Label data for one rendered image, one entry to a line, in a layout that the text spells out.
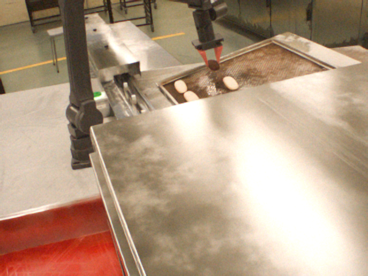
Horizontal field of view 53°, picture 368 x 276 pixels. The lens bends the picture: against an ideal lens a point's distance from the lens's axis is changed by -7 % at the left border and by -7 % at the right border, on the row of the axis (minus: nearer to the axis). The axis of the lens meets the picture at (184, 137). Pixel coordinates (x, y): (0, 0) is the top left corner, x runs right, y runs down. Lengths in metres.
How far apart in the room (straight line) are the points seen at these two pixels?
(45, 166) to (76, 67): 0.33
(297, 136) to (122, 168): 0.11
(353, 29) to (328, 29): 0.33
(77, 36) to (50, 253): 0.55
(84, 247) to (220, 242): 0.73
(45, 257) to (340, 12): 3.52
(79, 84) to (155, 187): 0.88
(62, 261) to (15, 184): 0.38
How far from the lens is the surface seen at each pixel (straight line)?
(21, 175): 1.22
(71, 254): 0.89
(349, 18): 4.05
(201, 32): 1.32
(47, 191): 1.11
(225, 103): 0.30
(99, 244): 0.89
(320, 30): 3.84
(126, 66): 1.63
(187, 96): 1.28
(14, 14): 8.18
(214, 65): 1.37
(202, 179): 0.22
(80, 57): 1.07
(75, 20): 1.05
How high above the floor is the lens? 1.43
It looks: 30 degrees down
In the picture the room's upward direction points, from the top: 6 degrees counter-clockwise
